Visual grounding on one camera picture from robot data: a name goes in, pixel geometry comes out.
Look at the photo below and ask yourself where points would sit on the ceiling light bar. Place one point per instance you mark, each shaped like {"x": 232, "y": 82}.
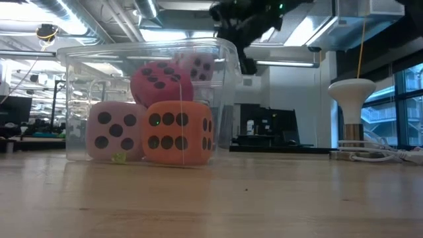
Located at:
{"x": 28, "y": 53}
{"x": 285, "y": 63}

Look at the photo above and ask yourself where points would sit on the black monitor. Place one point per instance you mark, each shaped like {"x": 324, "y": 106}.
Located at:
{"x": 15, "y": 109}

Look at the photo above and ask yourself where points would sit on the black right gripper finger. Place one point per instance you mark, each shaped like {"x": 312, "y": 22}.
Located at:
{"x": 249, "y": 59}

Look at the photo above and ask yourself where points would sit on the orange foam die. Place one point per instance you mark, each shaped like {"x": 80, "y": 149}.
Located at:
{"x": 178, "y": 132}

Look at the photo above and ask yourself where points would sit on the red foam die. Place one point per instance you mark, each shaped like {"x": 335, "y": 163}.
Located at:
{"x": 158, "y": 86}

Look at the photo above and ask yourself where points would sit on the pink foam die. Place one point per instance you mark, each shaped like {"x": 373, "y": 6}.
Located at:
{"x": 115, "y": 132}
{"x": 200, "y": 67}

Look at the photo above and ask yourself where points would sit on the white mushroom lamp metal base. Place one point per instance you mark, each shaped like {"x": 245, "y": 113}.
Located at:
{"x": 352, "y": 96}

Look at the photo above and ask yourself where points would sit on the black desk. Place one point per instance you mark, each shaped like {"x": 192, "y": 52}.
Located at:
{"x": 271, "y": 129}

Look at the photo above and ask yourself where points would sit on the silver ventilation duct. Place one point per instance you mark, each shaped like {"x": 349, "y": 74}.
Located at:
{"x": 147, "y": 8}

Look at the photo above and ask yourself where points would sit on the clear plastic bin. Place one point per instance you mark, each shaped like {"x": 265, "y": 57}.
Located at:
{"x": 76, "y": 99}

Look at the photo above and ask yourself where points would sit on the white bottle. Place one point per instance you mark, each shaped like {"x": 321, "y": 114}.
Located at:
{"x": 250, "y": 127}

